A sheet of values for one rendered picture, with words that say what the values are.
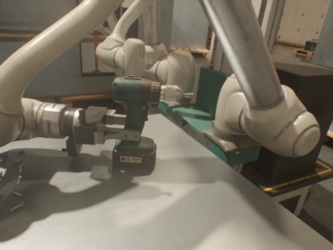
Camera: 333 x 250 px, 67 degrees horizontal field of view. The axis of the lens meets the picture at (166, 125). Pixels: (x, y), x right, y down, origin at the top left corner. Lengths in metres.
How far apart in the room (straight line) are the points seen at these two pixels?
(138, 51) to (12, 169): 0.66
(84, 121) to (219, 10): 0.39
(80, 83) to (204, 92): 1.65
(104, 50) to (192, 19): 5.73
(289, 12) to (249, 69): 13.09
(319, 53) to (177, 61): 6.39
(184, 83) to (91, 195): 0.87
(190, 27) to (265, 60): 6.23
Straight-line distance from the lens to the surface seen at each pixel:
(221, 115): 0.97
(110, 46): 1.21
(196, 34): 6.93
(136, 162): 0.66
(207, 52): 6.70
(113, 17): 1.97
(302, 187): 1.45
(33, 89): 2.70
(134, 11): 1.23
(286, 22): 13.77
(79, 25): 0.62
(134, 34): 2.82
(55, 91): 2.71
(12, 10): 2.58
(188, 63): 1.31
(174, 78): 1.31
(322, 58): 7.47
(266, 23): 1.11
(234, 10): 0.60
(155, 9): 1.39
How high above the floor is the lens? 1.04
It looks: 25 degrees down
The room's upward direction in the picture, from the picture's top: 5 degrees clockwise
